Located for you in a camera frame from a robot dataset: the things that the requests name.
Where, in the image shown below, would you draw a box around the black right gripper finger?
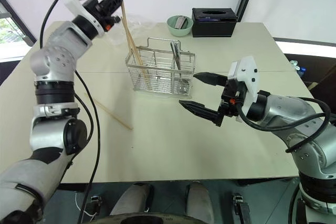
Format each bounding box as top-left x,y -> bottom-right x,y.
194,72 -> 228,88
178,100 -> 224,128

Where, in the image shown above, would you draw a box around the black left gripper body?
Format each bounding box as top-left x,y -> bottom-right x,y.
82,0 -> 122,32

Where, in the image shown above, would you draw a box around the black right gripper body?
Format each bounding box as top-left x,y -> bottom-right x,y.
219,78 -> 249,119

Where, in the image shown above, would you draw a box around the wooden chopstick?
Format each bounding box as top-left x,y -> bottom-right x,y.
125,27 -> 149,81
115,0 -> 144,67
83,92 -> 134,131

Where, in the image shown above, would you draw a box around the metal spoon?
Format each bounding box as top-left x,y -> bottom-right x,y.
175,40 -> 191,94

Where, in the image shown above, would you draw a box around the clear plastic bag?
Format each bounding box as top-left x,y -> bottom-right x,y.
107,14 -> 159,47

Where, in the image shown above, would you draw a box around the metal cutlery piece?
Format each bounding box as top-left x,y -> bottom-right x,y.
170,41 -> 180,69

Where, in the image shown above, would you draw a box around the black tissue box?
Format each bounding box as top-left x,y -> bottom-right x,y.
191,6 -> 239,38

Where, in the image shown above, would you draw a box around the pale green bowl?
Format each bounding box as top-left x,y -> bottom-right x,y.
166,15 -> 194,37

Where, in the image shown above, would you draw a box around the metal item in bowl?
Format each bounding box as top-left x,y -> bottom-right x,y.
174,16 -> 189,30

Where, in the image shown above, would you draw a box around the grey rounded robot leg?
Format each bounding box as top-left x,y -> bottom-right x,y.
185,181 -> 215,224
109,182 -> 155,217

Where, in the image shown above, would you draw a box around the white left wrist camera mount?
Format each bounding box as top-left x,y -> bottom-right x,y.
57,0 -> 106,36

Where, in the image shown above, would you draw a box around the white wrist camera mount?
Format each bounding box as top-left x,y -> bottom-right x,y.
57,0 -> 106,36
227,56 -> 261,124

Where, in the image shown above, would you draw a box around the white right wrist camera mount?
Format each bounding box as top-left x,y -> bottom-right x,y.
227,56 -> 261,124

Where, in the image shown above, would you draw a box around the metal wire basket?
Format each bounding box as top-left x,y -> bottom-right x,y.
125,37 -> 196,99

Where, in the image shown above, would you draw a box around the black window frame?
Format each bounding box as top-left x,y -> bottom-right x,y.
0,0 -> 38,60

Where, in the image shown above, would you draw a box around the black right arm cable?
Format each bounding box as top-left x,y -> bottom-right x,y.
237,97 -> 332,154

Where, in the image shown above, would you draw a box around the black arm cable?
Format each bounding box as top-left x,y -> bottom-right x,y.
237,97 -> 332,154
39,0 -> 102,224

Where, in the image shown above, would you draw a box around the black metal bracket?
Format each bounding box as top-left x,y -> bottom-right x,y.
90,194 -> 102,219
232,193 -> 252,224

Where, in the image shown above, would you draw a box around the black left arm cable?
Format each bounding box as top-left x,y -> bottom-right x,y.
39,0 -> 102,224

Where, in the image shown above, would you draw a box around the thin white wire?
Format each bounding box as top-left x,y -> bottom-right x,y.
74,191 -> 97,220

